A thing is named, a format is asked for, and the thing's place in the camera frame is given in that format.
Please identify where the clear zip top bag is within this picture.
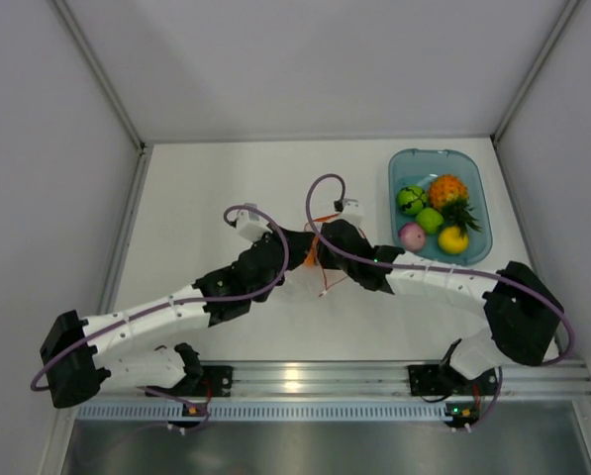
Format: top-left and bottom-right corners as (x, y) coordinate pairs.
(274, 236), (348, 303)

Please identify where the purple toy onion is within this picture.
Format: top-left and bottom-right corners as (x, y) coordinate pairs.
(398, 223), (427, 252)

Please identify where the green watermelon toy ball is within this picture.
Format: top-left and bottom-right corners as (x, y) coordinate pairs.
(396, 185), (428, 216)

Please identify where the green toy apple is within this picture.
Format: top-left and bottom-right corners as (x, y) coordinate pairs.
(415, 208), (444, 235)

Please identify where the yellow toy lemon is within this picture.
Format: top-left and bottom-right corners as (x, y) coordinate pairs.
(438, 226), (470, 255)

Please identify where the orange toy pineapple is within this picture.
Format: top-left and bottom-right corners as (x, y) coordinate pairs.
(428, 174), (482, 233)

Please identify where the orange toy ball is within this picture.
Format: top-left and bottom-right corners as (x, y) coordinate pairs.
(303, 244), (318, 267)

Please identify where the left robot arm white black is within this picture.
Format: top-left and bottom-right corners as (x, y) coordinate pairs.
(38, 229), (314, 409)

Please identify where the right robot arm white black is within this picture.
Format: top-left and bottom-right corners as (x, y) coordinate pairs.
(316, 219), (562, 393)

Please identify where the blue plastic basin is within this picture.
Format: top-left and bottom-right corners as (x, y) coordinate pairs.
(388, 148), (492, 266)

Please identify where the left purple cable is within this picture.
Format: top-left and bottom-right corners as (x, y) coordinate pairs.
(30, 203), (291, 393)

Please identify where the purple cable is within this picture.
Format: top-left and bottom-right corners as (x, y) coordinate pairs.
(305, 172), (576, 367)
(30, 203), (291, 393)

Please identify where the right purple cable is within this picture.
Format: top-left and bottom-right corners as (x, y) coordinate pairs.
(305, 172), (576, 367)

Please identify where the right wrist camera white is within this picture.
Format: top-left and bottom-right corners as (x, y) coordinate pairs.
(334, 198), (364, 228)

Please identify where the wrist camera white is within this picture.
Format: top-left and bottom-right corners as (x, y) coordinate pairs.
(234, 203), (271, 242)
(334, 198), (364, 228)

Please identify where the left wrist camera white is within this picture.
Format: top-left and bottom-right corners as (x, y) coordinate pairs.
(234, 203), (271, 242)

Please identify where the left aluminium frame post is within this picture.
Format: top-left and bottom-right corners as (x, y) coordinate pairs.
(51, 0), (150, 199)

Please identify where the aluminium frame post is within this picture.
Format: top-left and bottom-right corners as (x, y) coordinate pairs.
(490, 0), (588, 144)
(51, 0), (150, 199)

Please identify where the grey slotted cable duct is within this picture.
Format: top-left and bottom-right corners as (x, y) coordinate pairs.
(76, 400), (472, 423)

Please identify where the aluminium mounting rail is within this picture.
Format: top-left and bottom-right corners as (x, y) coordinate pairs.
(203, 359), (591, 401)

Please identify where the right aluminium frame post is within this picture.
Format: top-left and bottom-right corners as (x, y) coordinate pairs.
(490, 0), (588, 144)

